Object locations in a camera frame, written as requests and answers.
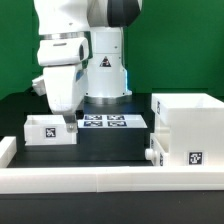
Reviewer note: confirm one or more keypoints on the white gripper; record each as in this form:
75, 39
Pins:
64, 79

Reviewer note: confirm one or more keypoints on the white drawer box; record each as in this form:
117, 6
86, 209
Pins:
158, 152
47, 130

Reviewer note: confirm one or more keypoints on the white front drawer box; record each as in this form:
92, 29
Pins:
158, 152

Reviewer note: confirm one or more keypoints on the white drawer cabinet frame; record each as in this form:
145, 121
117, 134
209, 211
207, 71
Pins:
194, 123

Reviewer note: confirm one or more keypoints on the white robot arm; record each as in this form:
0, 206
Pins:
101, 22

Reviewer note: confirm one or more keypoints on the white marker plate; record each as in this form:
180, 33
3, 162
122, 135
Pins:
112, 121

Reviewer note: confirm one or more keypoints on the white left fence rail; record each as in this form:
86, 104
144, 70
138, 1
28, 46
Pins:
8, 149

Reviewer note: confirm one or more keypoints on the white fence rail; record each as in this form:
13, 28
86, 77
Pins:
109, 179
8, 149

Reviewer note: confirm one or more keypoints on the white front fence rail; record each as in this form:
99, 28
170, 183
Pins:
109, 179

